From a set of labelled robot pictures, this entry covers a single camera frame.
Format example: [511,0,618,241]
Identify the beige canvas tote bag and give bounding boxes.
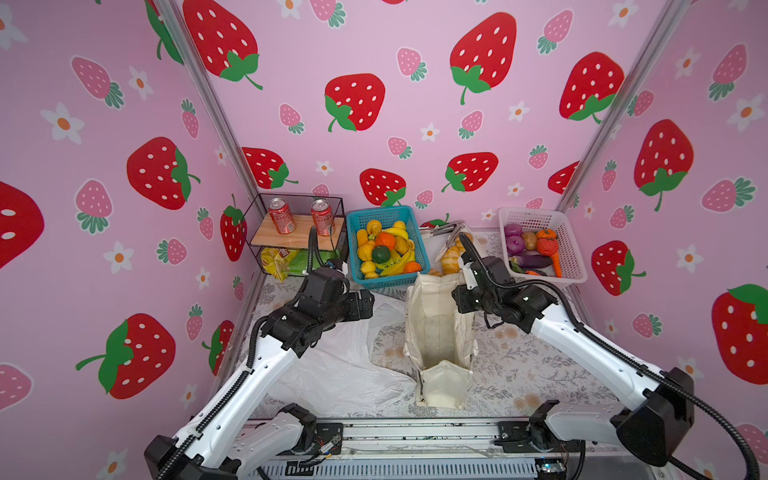
[404,274,478,410]

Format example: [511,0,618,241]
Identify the green chips bag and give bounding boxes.
[287,248,337,271]

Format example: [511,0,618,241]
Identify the green avocado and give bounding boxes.
[371,245,392,264]

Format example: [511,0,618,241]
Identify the white plastic bag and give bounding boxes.
[257,294,416,418]

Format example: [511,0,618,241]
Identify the yellow chips bag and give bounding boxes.
[260,247,297,282]

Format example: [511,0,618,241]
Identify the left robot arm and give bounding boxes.
[144,267,375,479]

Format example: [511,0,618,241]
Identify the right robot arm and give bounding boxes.
[452,233,760,479]

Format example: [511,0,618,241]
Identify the long striped bread loaf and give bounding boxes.
[440,245,462,275]

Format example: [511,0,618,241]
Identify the purple eggplant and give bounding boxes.
[509,255,553,270]

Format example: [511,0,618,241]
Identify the purple onion front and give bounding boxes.
[505,235,526,256]

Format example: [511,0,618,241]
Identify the purple onion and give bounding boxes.
[505,235,526,256]
[503,223,523,237]

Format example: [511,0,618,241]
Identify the small orange tangerine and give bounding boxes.
[403,261,422,274]

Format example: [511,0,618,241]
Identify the white plastic tray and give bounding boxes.
[421,224,483,276]

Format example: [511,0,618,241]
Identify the metal tongs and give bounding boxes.
[419,221,465,236]

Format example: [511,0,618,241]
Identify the purple onion back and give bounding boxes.
[503,223,523,237]

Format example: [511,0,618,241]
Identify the brown potato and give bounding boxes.
[521,231,538,251]

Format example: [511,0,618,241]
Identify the white plastic basket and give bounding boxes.
[497,206,588,287]

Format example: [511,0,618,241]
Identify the teal plastic basket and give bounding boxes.
[346,206,430,289]

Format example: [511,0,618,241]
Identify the red tomato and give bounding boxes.
[536,238,559,257]

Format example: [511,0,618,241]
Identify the orange carrot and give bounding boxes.
[550,253,563,278]

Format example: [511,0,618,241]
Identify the red soda can right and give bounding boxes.
[311,198,335,237]

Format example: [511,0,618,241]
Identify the red soda can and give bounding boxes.
[268,197,296,235]
[311,198,335,237]

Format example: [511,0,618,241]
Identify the yellow banana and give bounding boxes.
[383,227,409,240]

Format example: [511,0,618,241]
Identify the red soda can left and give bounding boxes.
[268,197,296,235]

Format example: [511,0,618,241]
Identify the black wire wooden shelf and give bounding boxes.
[244,192,349,275]

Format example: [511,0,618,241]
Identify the metal base rail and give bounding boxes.
[240,417,673,479]

